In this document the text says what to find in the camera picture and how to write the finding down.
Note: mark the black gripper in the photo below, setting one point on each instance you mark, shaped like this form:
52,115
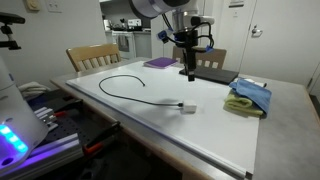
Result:
184,41

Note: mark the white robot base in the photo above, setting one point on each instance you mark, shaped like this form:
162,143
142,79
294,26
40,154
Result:
20,129

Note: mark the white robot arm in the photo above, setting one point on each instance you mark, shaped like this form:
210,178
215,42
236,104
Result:
153,8

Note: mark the right wooden chair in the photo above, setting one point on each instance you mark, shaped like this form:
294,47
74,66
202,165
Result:
212,59

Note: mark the wooden chair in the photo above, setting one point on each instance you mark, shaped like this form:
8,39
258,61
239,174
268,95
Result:
97,55
212,59

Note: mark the purple notebook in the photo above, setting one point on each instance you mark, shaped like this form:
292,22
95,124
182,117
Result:
160,63

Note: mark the white whiteboard mat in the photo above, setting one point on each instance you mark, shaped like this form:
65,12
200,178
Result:
153,97

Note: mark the yellow-green cloth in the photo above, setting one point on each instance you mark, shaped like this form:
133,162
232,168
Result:
242,104

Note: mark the white kitchen stove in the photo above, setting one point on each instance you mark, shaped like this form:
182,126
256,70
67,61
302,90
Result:
131,39

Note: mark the white marker pen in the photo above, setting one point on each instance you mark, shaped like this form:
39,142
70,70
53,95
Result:
262,84

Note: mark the blue cloth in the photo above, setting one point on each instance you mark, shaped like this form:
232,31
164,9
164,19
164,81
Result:
259,95

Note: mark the left wooden chair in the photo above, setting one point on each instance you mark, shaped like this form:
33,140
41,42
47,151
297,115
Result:
97,55

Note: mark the black orange clamp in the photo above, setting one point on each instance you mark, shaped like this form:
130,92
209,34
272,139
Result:
96,144

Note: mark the white folded towel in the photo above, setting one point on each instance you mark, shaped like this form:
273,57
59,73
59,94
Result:
33,89

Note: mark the white door with handle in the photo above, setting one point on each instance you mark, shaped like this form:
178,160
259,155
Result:
283,41

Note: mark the black camera on stand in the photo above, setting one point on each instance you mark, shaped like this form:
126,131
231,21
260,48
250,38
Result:
8,19

